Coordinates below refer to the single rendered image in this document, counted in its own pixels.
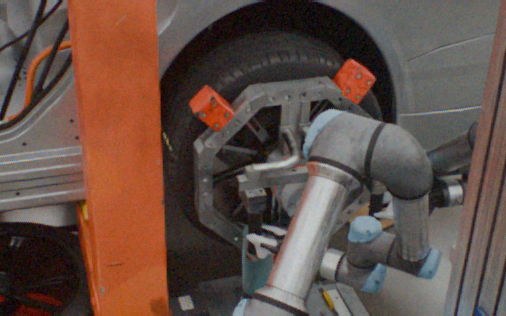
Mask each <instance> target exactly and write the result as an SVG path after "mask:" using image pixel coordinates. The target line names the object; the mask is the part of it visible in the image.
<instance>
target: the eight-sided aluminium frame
mask: <svg viewBox="0 0 506 316"><path fill-rule="evenodd" d="M341 93H342V90H341V89H340V88H339V87H338V86H337V84H336V83H334V82H333V81H332V80H331V79H330V78H328V77H327V76H323V77H319V76H317V77H315V78H308V79H300V80H292V81H284V82H268V83H260V82H259V83H258V84H252V85H249V86H248V87H247V88H246V90H244V91H242V94H241V95H239V97H238V98H237V99H236V100H235V101H233V103H232V104H231V105H230V107H231V108H232V109H233V113H234V114H235V115H234V116H233V118H232V119H231V120H229V121H228V122H227V124H226V126H224V127H223V128H222V129H221V131H220V132H218V133H217V132H215V131H214V129H213V128H211V127H210V126H209V127H208V129H207V130H206V131H205V132H204V133H202V135H200V136H199V138H198V139H196V140H195V142H194V150H193V153H194V186H195V201H194V203H195V213H196V215H197V217H198V220H199V221H200V222H202V224H203V225H205V227H208V228H210V229H211V230H213V231H214V232H215V233H218V234H219V235H221V237H223V238H224V239H227V241H229V242H230V243H232V244H233V245H234V246H237V247H238V248H239V249H240V250H243V238H244V236H243V230H244V228H243V227H240V226H239V225H238V224H236V223H235V222H234V221H232V220H230V219H229V218H228V217H227V216H226V215H224V214H221V212H220V211H218V210H217V209H215V208H213V157H214V155H215V154H216V153H217V151H219V150H220V149H221V147H222V146H223V145H225V144H226V143H227V141H228V140H229V139H231V138H232V137H233V135H234V134H235V133H237V132H238V131H239V129H240V128H241V127H242V126H244V125H245V124H246V122H247V121H248V120H250V119H251V118H252V116H253V115H254V114H256V113H257V112H258V110H259V109H260V108H262V107H268V106H276V105H281V103H288V102H290V103H297V102H302V101H320V100H327V99H328V100H329V101H331V102H333V104H334V105H335V106H336V107H337V108H339V109H340V111H342V112H344V111H346V112H350V113H352V114H356V115H359V116H362V117H365V118H369V119H372V118H371V115H370V114H366V113H365V111H364V110H363V109H362V108H360V107H359V106H358V104H355V103H354V102H352V101H351V100H349V99H348V98H346V96H344V95H341ZM287 95H288V96H287ZM237 120H238V121H237ZM372 120H373V119H372ZM226 132H227V133H226ZM370 197H371V192H370V191H369V190H368V189H367V188H366V187H365V184H364V183H363V182H361V183H360V186H359V188H357V189H352V190H351V191H350V192H349V194H348V195H347V198H346V202H345V205H344V207H343V209H342V211H341V214H340V218H339V221H338V222H337V225H336V227H335V229H334V231H333V234H334V233H336V232H337V231H338V230H339V229H340V227H342V226H343V225H344V224H345V223H346V221H347V220H349V219H350V218H351V217H352V215H354V214H356V213H357V212H358V211H359V209H360V208H362V207H363V206H364V205H365V203H366V202H370Z"/></svg>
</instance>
